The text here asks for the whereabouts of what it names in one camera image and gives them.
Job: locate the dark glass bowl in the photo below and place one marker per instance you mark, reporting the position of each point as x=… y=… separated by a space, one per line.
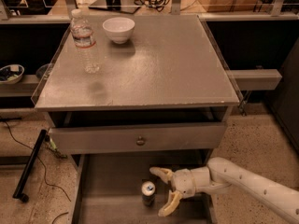
x=41 y=71

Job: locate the grey side shelf ledge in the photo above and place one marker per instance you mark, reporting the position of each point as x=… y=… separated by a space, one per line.
x=256 y=80

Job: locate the bowl with small items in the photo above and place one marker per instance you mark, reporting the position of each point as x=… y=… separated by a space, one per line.
x=11 y=74

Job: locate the grey top drawer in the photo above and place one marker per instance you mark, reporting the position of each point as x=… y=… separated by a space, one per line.
x=158 y=137

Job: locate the black bar on floor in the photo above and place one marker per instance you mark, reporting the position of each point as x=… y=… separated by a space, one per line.
x=18 y=193

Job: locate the redbull can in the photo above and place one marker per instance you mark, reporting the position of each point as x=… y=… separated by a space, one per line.
x=148 y=193

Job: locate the white ceramic bowl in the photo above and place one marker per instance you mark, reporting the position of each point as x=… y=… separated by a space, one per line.
x=119 y=29

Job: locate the clear plastic water bottle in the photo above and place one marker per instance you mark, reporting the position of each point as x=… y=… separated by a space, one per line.
x=85 y=43

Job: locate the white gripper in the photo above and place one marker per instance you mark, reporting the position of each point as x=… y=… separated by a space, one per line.
x=183 y=181

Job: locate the grey open middle drawer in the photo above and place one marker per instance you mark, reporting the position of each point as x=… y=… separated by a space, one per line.
x=108 y=189

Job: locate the round brass drawer knob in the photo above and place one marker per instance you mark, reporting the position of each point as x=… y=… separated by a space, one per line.
x=140 y=141

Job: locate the grey drawer cabinet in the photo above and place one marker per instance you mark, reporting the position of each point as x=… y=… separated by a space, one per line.
x=169 y=72

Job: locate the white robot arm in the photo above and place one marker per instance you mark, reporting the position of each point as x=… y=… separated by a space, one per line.
x=217 y=176

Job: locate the black monitor stand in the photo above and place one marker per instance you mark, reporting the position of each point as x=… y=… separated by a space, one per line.
x=122 y=6

